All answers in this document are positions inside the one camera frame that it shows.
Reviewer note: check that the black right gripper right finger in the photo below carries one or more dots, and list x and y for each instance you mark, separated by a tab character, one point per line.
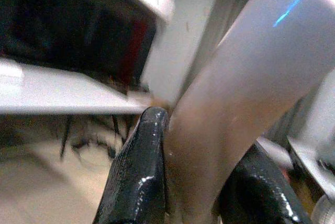
257	195

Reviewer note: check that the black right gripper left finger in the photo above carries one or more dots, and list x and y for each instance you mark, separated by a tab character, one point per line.
138	171

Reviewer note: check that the white shelf unit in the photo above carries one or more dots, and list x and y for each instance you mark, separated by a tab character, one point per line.
78	51

